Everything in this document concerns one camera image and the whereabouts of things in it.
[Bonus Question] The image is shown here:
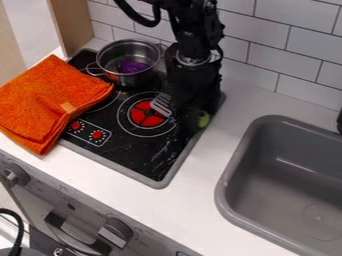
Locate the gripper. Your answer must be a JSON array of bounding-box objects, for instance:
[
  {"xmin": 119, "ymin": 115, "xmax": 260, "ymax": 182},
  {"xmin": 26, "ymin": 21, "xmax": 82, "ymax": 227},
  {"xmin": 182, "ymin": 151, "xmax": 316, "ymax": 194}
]
[{"xmin": 162, "ymin": 49, "xmax": 224, "ymax": 135}]

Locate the green spatula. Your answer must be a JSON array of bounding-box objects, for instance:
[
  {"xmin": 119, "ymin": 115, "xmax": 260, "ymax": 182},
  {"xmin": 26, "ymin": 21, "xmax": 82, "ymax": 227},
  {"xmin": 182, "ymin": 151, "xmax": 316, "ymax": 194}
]
[{"xmin": 148, "ymin": 92, "xmax": 213, "ymax": 130}]

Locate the silver pot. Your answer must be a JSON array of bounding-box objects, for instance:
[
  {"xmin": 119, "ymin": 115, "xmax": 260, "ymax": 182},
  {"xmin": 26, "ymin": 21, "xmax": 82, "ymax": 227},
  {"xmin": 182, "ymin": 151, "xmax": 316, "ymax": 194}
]
[{"xmin": 84, "ymin": 38, "xmax": 165, "ymax": 89}]

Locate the purple toy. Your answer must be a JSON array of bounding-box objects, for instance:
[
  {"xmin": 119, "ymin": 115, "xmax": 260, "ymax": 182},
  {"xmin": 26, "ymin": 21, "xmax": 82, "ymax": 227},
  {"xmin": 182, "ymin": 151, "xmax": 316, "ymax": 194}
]
[{"xmin": 116, "ymin": 58, "xmax": 151, "ymax": 75}]

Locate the toy stove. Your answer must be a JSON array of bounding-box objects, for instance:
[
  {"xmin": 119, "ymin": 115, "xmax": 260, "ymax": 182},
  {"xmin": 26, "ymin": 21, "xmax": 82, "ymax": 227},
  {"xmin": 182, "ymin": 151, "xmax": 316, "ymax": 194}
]
[{"xmin": 57, "ymin": 46, "xmax": 228, "ymax": 191}]

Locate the toy sink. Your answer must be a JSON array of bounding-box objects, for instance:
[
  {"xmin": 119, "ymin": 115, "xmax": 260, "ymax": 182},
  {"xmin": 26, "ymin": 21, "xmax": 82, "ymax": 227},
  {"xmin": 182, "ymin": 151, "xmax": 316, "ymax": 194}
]
[{"xmin": 213, "ymin": 114, "xmax": 342, "ymax": 256}]

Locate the orange cloth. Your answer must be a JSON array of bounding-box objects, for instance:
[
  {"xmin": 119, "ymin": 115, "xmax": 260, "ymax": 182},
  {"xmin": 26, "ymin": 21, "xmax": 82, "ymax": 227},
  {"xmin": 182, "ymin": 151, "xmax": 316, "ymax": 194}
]
[{"xmin": 0, "ymin": 54, "xmax": 117, "ymax": 157}]

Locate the black cable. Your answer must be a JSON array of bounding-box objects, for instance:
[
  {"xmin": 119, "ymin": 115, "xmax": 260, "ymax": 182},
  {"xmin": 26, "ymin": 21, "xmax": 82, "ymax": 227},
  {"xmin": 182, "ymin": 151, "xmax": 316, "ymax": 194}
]
[{"xmin": 0, "ymin": 207, "xmax": 27, "ymax": 256}]

